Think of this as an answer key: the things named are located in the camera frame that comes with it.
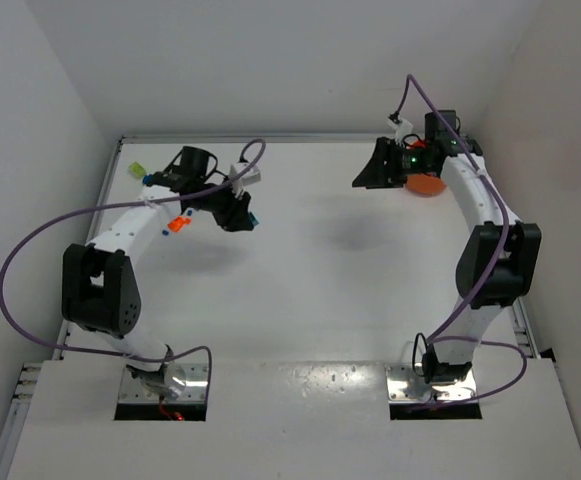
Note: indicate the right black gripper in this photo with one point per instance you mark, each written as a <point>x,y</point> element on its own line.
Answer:
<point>393,163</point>

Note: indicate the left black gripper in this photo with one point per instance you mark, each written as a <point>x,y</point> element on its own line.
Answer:
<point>227,209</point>

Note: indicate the teal lego brick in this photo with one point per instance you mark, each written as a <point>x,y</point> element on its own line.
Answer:
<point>253,219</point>

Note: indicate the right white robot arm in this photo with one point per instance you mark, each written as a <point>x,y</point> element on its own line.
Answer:
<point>498,261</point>

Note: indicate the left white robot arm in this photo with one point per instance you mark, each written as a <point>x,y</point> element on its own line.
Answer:
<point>100,293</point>

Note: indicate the orange round divided container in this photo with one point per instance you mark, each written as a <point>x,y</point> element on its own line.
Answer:
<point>425,185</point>

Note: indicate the orange lego piece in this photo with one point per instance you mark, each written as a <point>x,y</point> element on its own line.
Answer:
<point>178,223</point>

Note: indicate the yellow-green lego brick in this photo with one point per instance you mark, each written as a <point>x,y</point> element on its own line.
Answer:
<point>137,171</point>

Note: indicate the white front cover board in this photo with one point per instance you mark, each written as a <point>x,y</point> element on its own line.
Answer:
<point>284,421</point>

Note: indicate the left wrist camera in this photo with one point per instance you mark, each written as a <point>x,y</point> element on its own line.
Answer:
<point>243,175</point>

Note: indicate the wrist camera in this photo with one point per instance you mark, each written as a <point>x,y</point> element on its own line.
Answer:
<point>243,175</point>
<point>400,126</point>

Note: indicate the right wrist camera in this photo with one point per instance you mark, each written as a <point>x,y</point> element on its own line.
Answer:
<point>400,126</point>

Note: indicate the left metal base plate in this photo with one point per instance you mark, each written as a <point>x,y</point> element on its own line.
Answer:
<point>175,383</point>

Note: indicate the metal base plate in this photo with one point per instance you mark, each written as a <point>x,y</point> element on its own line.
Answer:
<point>405,387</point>
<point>175,383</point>

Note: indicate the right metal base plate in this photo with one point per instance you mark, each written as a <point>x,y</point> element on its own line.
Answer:
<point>405,387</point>

